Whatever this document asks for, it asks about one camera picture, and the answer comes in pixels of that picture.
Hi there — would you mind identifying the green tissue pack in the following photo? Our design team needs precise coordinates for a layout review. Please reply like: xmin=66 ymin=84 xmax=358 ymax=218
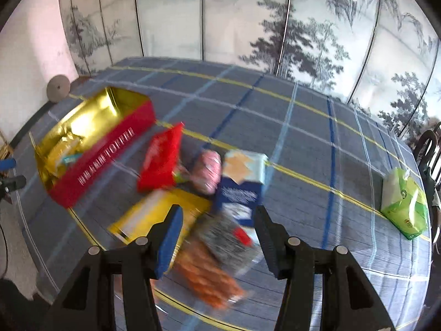
xmin=380 ymin=167 xmax=431 ymax=240

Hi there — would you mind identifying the dark wooden chair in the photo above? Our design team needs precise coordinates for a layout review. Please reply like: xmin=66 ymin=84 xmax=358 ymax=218
xmin=412 ymin=121 xmax=441 ymax=194

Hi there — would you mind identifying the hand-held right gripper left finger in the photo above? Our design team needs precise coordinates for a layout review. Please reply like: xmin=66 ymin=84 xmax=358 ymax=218
xmin=43 ymin=204 xmax=185 ymax=331

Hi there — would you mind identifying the painted folding screen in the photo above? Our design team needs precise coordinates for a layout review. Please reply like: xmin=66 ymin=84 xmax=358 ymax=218
xmin=58 ymin=0 xmax=441 ymax=142

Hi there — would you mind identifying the pale snack packet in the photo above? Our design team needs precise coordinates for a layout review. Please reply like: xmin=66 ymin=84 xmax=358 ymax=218
xmin=52 ymin=134 xmax=85 ymax=176

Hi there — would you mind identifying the yellow snack packet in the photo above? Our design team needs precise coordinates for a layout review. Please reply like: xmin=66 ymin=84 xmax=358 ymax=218
xmin=108 ymin=188 xmax=212 ymax=249

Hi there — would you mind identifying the thin black cable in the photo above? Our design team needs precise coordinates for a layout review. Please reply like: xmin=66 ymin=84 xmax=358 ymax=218
xmin=0 ymin=214 xmax=11 ymax=276

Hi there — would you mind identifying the green snack packet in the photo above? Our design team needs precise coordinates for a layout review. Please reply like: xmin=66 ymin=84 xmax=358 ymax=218
xmin=172 ymin=165 xmax=193 ymax=185

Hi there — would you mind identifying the plaid grey tablecloth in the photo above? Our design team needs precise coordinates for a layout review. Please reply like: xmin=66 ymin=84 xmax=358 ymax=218
xmin=14 ymin=57 xmax=433 ymax=331

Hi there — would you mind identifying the pink snack packet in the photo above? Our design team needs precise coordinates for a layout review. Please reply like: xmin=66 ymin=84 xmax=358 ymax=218
xmin=191 ymin=150 xmax=223 ymax=195

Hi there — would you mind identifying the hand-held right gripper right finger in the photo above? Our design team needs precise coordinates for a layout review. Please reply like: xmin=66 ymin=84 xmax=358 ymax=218
xmin=253 ymin=205 xmax=397 ymax=331

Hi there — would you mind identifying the round grey disc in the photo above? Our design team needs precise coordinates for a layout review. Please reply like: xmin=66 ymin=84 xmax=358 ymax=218
xmin=46 ymin=74 xmax=71 ymax=103

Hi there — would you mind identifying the red and gold tin box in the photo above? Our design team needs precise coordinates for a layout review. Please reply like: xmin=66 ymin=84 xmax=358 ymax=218
xmin=34 ymin=87 xmax=156 ymax=209

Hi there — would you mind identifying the blue cracker packet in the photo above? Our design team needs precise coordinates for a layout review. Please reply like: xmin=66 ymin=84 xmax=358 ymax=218
xmin=211 ymin=150 xmax=269 ymax=228

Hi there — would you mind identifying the red snack packet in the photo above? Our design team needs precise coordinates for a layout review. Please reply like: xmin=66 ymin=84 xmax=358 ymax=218
xmin=137 ymin=122 xmax=185 ymax=193

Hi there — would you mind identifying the orange snack packet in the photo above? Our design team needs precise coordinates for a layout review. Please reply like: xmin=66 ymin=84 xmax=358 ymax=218
xmin=174 ymin=238 xmax=247 ymax=311

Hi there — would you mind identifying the grey snack packet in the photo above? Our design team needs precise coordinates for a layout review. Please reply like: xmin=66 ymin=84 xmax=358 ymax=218
xmin=195 ymin=210 xmax=266 ymax=278

